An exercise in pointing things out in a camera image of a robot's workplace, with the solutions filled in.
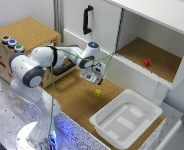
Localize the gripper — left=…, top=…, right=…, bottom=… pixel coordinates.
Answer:
left=79, top=63, right=105, bottom=85

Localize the wooden drawer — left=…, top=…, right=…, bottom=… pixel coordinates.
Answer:
left=41, top=61, right=78, bottom=89

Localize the wooden drawer box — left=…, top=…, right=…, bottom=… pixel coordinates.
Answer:
left=0, top=16, right=63, bottom=90

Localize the yellow block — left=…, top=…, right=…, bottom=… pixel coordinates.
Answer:
left=94, top=88, right=103, bottom=98

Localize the white sliding door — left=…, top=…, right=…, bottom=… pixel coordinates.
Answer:
left=63, top=0, right=123, bottom=55

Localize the pink block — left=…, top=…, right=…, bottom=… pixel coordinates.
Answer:
left=142, top=58, right=151, bottom=68

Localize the white plastic box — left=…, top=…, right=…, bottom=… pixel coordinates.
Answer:
left=88, top=88, right=164, bottom=150

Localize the green button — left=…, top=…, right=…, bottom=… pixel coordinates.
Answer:
left=13, top=43, right=25, bottom=54

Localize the white cabinet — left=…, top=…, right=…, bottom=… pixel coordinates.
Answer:
left=62, top=0, right=184, bottom=108

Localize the blue button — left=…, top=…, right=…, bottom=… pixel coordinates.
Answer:
left=7, top=38, right=18, bottom=49

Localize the red button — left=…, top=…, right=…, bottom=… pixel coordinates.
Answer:
left=1, top=34, right=12, bottom=44

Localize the black drawer handle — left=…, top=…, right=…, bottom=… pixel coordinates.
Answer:
left=52, top=62, right=77, bottom=77

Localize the green cable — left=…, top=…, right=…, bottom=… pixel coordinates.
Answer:
left=45, top=47, right=116, bottom=150

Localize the black door handle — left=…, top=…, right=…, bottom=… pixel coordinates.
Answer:
left=82, top=4, right=94, bottom=36

